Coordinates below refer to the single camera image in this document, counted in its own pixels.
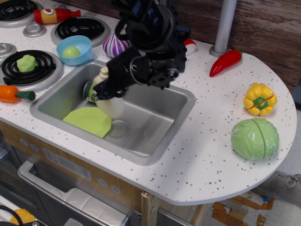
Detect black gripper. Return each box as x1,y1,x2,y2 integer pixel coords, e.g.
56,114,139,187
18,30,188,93
94,46,187,100

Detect cream detergent bottle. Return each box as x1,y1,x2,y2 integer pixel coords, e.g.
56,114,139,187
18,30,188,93
92,67,125,119

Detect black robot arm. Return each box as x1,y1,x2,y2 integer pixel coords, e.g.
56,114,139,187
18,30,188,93
94,0,191,100

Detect silver sink basin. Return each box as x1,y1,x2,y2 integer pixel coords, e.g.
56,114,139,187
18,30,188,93
30,60,196,164

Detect green pea can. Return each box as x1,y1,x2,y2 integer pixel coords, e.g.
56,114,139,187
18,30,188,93
83,81,96,103

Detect purple toy onion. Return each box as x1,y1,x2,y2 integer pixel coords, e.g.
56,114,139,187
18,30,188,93
103,33,130,57

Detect light green plate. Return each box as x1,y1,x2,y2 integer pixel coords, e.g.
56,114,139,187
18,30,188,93
63,107,112,138

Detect back middle stove burner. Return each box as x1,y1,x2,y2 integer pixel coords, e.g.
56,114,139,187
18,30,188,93
51,17,111,48

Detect stove burner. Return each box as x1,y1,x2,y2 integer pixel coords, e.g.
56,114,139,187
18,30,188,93
51,17,111,48
0,50,63,92
0,0,43,28

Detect blue bowl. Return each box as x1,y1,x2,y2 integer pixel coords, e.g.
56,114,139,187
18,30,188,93
56,35,92,66

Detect green ball in bowl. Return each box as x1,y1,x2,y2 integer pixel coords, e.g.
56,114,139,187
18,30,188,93
62,46,81,57

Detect front left stove burner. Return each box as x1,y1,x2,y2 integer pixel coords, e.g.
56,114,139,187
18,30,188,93
0,50,63,92

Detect red white toy sushi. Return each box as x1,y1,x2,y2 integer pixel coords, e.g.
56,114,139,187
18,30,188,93
184,39,197,56

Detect green toy lettuce piece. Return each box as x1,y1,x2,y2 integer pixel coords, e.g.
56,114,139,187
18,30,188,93
16,55,36,73

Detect red ketchup bottle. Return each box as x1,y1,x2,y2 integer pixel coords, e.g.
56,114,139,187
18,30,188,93
33,8,81,24

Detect silver stove knob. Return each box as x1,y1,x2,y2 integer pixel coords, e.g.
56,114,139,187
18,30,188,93
0,43,16,59
23,23,47,38

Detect silver support pole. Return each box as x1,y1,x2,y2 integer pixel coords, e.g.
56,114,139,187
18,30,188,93
210,0,237,57

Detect red toy chili pepper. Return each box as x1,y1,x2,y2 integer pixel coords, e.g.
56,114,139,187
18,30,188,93
209,49,243,77

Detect orange toy carrot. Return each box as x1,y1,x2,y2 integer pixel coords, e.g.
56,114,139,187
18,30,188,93
0,85,36,103

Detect silver stove knob left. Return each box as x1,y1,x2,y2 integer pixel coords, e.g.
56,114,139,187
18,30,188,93
0,43,16,59

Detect back left stove burner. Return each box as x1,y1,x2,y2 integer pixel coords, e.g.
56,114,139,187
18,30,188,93
0,0,43,28

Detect yellow toy bell pepper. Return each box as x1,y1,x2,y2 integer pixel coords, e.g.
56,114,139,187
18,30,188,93
243,82,277,116

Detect green toy cabbage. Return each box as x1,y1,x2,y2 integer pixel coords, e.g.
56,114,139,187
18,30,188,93
230,118,279,160

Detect silver oven door handle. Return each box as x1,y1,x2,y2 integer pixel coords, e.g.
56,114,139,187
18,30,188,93
18,161,129,226

